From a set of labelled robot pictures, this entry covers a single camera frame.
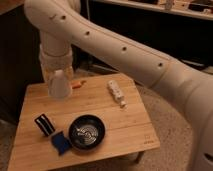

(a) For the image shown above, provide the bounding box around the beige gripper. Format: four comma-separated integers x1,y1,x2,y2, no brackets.
43,66,73,83

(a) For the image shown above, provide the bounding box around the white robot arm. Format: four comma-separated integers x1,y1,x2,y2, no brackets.
24,0,213,171

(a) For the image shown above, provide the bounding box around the black and white eraser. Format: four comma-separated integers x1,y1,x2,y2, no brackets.
34,114,55,137

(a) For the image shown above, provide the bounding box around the orange carrot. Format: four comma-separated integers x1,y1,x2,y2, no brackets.
71,80,86,89

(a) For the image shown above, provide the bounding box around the wooden folding table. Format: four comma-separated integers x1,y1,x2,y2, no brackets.
7,74,160,171

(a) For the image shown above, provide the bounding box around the black round pan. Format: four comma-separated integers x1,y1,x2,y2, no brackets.
68,114,105,150

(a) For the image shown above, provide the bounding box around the blue sponge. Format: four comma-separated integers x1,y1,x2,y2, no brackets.
51,132,71,155

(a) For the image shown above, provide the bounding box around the black handle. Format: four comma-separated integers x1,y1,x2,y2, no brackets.
186,60,209,70

